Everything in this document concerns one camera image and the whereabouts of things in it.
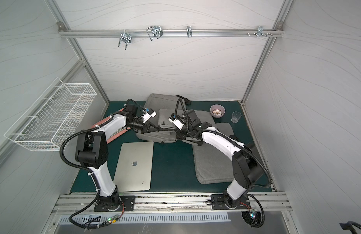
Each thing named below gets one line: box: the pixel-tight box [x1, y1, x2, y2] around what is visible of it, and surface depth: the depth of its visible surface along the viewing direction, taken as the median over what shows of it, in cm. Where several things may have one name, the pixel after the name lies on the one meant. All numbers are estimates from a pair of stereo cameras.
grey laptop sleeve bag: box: [136, 108, 216, 144], surface depth 77 cm
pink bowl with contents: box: [209, 104, 226, 119], surface depth 113 cm
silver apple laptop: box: [113, 141, 154, 193], surface depth 88 cm
